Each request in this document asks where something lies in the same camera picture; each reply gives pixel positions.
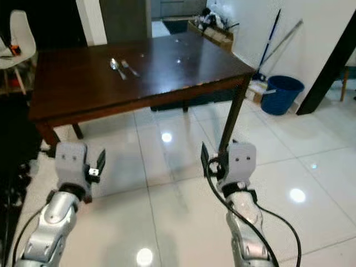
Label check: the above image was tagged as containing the silver metal spoon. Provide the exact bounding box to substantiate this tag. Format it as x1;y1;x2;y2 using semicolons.
110;57;127;81

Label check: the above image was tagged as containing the dark wooden dining table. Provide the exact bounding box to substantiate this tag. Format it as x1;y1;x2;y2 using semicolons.
27;32;257;159

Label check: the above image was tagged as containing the blue plastic bucket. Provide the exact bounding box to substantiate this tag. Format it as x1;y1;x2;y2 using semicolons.
260;75;306;116

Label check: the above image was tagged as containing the grey kitchen cabinet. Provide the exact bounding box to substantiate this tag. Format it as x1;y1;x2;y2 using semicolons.
151;0;207;19

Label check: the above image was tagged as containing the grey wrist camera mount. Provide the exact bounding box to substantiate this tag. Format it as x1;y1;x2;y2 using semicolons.
222;141;257;186
55;141;90;190

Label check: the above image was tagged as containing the cardboard box with clutter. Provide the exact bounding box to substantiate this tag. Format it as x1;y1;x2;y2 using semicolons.
188;7;240;53

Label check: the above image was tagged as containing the small cardboard box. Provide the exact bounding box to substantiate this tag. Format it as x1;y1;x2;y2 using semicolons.
248;80;276;104

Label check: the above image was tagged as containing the black slanted panel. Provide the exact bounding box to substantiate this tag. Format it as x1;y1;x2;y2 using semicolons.
296;25;356;116

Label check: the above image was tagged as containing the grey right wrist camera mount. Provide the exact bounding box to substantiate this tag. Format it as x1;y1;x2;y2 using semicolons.
222;141;257;186

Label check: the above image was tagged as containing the white plastic chair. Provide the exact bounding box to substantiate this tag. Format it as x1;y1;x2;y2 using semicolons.
0;10;37;96

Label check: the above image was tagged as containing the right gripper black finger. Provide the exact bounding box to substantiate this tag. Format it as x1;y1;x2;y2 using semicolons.
201;143;217;179

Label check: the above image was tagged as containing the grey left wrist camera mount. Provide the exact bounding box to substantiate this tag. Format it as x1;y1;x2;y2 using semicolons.
55;141;90;190

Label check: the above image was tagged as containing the blue-handled mop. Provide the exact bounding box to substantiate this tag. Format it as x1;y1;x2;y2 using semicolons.
253;8;283;81

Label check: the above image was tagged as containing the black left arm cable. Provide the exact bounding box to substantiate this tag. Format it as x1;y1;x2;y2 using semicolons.
3;144;59;267

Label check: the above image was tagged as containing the silver metal fork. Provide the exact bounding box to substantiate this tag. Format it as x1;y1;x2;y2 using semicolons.
120;59;140;78

